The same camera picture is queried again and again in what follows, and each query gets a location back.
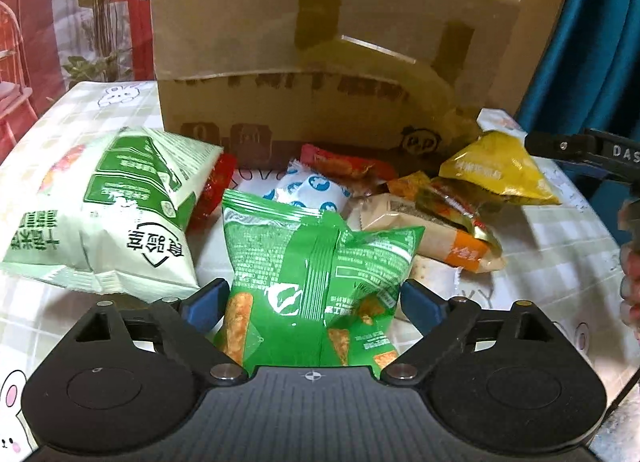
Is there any beige orange snack packet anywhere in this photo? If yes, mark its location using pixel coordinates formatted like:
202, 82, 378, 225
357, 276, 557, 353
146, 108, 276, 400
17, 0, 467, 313
347, 193, 507, 274

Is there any white blue snack packet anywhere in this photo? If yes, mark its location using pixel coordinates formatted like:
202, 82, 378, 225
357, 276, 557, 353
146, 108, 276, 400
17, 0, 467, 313
262, 158, 353, 215

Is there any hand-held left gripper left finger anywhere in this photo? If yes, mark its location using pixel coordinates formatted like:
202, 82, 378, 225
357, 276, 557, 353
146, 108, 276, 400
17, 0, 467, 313
75, 278, 249, 387

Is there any yellow snack packet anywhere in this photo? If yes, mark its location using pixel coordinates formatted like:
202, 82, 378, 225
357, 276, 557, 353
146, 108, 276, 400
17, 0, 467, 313
439, 130, 561, 208

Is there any red orange snack packet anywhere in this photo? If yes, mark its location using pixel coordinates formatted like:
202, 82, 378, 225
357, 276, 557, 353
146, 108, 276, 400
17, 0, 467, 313
299, 143, 398, 180

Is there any pale green snack bag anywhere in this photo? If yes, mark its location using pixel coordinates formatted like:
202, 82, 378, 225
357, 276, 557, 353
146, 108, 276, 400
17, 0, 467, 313
0, 126, 224, 304

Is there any brown cardboard box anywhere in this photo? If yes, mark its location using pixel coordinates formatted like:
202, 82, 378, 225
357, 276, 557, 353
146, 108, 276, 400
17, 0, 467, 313
151, 0, 522, 170

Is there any small orange snack packet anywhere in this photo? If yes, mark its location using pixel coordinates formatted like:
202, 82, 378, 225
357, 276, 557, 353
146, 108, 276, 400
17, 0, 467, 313
386, 171, 433, 200

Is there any teal curtain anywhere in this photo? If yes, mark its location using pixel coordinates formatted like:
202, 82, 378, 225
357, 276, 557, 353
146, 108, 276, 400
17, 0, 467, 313
515, 0, 640, 135

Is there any person's right hand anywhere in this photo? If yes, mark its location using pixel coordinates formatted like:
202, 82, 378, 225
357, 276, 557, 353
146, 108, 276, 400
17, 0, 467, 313
617, 199, 640, 341

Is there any wooden door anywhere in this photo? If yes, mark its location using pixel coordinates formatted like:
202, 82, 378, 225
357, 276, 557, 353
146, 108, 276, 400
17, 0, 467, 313
517, 0, 581, 110

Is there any printed backdrop cloth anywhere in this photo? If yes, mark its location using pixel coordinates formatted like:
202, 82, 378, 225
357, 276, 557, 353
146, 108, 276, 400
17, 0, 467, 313
0, 0, 156, 163

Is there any green red gold-edged packet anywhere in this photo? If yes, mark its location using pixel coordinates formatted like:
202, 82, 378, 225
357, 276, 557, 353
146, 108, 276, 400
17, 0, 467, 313
415, 179, 503, 255

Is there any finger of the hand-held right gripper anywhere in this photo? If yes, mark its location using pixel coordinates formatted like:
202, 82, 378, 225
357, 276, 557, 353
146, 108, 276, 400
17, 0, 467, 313
524, 128, 640, 180

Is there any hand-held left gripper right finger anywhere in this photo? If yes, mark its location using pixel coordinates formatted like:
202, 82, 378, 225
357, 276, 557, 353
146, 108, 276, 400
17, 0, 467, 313
381, 278, 553, 387

